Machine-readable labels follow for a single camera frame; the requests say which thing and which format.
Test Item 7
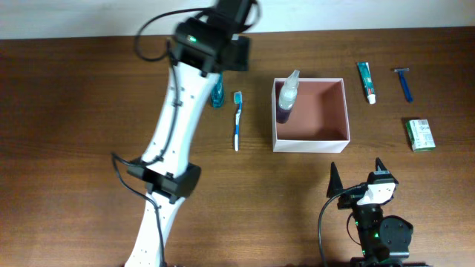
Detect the blue white toothbrush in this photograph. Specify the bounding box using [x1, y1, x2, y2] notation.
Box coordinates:
[233, 91, 243, 151]

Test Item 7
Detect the blue mouthwash bottle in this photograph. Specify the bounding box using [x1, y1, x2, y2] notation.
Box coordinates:
[211, 73, 224, 108]

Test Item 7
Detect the green white soap box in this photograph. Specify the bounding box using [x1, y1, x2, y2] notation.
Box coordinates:
[405, 119, 436, 152]

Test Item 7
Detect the clear spray bottle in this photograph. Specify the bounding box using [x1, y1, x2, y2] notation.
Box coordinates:
[276, 70, 300, 124]

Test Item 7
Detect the green toothpaste tube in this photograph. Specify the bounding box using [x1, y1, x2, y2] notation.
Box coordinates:
[357, 62, 376, 105]

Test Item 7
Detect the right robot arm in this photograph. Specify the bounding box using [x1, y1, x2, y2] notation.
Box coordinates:
[327, 158, 413, 266]

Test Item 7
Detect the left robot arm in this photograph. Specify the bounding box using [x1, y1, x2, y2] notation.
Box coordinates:
[122, 0, 259, 266]

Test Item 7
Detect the pink cardboard box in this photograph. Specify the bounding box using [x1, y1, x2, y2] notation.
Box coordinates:
[271, 78, 350, 154]

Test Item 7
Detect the blue disposable razor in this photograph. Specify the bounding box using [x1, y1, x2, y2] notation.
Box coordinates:
[393, 68, 413, 103]

